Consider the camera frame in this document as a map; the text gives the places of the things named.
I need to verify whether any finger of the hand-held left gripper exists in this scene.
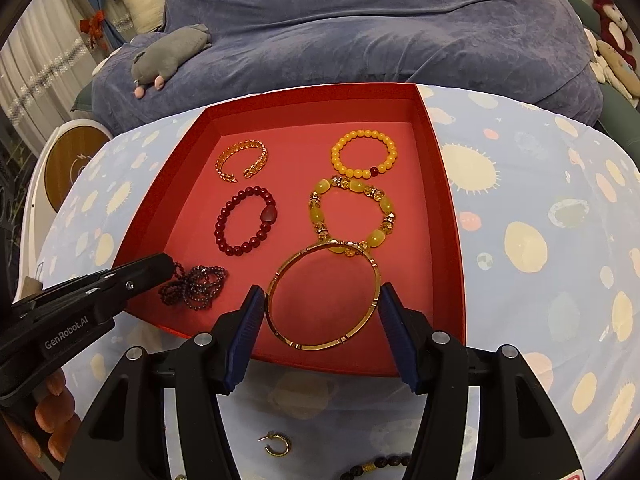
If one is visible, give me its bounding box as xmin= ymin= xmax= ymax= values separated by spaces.
xmin=20 ymin=253 xmax=176 ymax=311
xmin=100 ymin=264 xmax=181 ymax=312

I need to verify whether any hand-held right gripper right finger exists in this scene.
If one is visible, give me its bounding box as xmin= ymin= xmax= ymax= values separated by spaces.
xmin=378 ymin=283 xmax=583 ymax=480

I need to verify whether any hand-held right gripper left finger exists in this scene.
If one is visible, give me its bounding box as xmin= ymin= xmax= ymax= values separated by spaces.
xmin=59 ymin=285 xmax=266 ymax=480

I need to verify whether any gold bangle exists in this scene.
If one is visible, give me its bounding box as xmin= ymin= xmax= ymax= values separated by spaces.
xmin=266 ymin=241 xmax=383 ymax=352

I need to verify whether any yellow stone crystal bracelet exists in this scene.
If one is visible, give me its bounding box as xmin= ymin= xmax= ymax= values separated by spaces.
xmin=307 ymin=176 xmax=398 ymax=257

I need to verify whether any gold hoop earring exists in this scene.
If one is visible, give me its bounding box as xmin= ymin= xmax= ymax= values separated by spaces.
xmin=257 ymin=430 xmax=291 ymax=457

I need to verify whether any dark brown bead bracelet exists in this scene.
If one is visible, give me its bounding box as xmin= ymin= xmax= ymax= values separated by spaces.
xmin=339 ymin=452 xmax=413 ymax=480

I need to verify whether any dark red bead bracelet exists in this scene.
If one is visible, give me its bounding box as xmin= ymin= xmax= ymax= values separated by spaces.
xmin=215 ymin=186 xmax=278 ymax=257

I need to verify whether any red cardboard box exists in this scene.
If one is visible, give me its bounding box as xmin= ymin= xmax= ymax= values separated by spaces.
xmin=111 ymin=84 xmax=468 ymax=378

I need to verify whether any gold chain bracelet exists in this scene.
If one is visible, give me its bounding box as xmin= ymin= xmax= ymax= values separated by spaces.
xmin=215 ymin=140 xmax=271 ymax=183

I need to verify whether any yellow bead bracelet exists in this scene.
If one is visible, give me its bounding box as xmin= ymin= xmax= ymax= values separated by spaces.
xmin=330 ymin=129 xmax=398 ymax=181

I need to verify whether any person's left hand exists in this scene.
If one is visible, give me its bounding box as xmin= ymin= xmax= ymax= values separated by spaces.
xmin=5 ymin=367 xmax=83 ymax=466

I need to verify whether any round white wooden stand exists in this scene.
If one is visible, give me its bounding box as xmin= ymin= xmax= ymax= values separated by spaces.
xmin=20 ymin=119 xmax=113 ymax=301

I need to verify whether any white sheer curtain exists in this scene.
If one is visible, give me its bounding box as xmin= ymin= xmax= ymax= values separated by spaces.
xmin=0 ymin=0 xmax=108 ymax=151

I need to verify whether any grey plush mouse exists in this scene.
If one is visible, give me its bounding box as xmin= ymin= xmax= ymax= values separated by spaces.
xmin=131 ymin=23 xmax=213 ymax=99

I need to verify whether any red curtain bow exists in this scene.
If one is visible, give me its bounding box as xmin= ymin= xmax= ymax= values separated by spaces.
xmin=80 ymin=10 xmax=108 ymax=41

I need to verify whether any blue velvet blanket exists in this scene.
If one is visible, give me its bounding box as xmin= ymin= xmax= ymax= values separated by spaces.
xmin=92 ymin=0 xmax=603 ymax=136

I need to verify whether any beige plush toy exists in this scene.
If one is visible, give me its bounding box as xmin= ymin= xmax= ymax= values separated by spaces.
xmin=582 ymin=27 xmax=640 ymax=98

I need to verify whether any red monkey plush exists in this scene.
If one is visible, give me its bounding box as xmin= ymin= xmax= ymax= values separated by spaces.
xmin=592 ymin=0 xmax=638 ymax=68

